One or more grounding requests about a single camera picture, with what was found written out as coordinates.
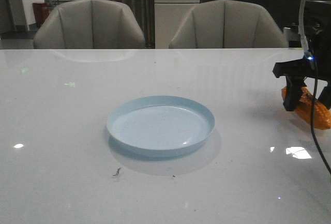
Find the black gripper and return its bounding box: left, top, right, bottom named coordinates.
left=273, top=57, right=331, bottom=111

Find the orange toy corn cob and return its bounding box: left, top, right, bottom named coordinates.
left=294, top=87, right=330, bottom=130

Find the light blue round plate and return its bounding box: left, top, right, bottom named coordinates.
left=107, top=96, right=215, bottom=158

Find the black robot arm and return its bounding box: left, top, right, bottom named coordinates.
left=273, top=1, right=330, bottom=111

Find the right grey upholstered chair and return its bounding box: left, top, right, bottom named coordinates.
left=169, top=0, right=288, bottom=49

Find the grey upholstered chair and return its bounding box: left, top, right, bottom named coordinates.
left=169, top=0, right=288, bottom=49
left=33, top=0, right=145, bottom=49

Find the white cabinet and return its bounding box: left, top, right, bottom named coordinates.
left=154, top=0, right=200, bottom=49

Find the left grey upholstered chair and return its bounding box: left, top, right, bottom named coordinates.
left=33, top=0, right=145, bottom=49

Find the red trash bin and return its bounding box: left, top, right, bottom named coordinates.
left=32, top=2, right=50, bottom=27

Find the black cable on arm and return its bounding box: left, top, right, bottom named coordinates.
left=309, top=53, right=331, bottom=175

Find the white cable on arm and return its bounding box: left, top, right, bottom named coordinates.
left=298, top=0, right=314, bottom=54

